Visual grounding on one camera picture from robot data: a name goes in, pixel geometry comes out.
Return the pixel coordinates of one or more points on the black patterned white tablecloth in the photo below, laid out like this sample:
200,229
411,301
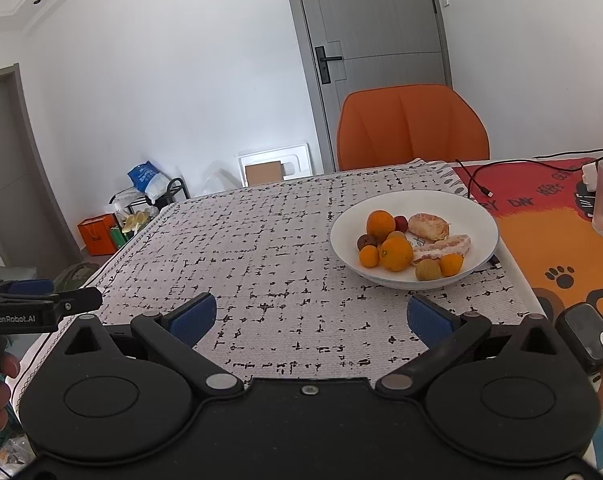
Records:
256,250

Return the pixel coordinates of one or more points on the orange chair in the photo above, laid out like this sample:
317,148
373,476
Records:
411,127

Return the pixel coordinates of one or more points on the olive green bag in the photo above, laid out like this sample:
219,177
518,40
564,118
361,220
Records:
76,273

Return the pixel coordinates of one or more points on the blue and white bag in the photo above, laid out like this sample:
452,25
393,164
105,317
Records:
146,177

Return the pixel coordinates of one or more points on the red orange cartoon mat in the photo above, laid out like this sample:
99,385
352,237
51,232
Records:
546,240

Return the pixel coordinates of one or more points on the black device with sticker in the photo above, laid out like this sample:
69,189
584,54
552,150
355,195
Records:
586,337

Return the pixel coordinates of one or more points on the red round fruit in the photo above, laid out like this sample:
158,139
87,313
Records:
401,223

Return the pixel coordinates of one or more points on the small orange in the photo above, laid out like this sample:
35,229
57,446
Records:
451,265
369,256

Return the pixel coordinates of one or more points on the tan brown round fruit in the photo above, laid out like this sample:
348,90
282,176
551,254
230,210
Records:
396,234

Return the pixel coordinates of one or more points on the white bowl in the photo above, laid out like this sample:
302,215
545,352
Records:
476,230

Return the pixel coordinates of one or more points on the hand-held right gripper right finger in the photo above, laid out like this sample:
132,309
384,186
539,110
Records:
430,319

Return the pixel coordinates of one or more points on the white plastic bag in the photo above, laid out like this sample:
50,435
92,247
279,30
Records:
124,200

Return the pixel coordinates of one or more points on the brown cardboard piece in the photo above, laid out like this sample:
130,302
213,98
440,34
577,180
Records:
262,173

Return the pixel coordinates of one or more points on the white charger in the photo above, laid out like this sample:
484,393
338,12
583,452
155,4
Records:
589,174

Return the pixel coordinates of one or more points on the yellow slipper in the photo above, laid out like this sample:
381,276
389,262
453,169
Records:
142,217
130,222

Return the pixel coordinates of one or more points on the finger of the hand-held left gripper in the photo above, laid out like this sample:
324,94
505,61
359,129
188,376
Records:
29,286
81,300

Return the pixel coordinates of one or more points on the peeled whole orange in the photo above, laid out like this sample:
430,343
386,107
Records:
429,226

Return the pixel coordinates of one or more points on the black shoe rack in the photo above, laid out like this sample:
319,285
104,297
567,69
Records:
175,189

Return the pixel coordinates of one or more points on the medium orange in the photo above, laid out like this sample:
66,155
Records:
380,224

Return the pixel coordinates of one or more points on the large orange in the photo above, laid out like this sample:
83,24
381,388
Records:
396,255

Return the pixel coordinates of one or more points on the yellow-green round fruit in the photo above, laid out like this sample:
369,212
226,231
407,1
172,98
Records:
428,270

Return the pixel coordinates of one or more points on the peeled orange segment piece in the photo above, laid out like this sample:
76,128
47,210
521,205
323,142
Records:
444,247

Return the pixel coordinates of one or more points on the orange box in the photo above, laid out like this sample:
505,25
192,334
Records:
97,232

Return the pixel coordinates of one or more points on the green box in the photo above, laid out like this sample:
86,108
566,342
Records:
117,237

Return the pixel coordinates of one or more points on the clear plastic bag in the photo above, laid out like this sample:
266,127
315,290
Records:
216,180

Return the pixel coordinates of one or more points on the dark brown round fruit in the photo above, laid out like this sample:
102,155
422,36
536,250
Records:
365,241

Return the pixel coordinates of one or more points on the plain grey door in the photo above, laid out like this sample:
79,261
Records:
6,170

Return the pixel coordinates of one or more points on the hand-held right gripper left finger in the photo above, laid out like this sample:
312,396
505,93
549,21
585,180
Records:
194,317

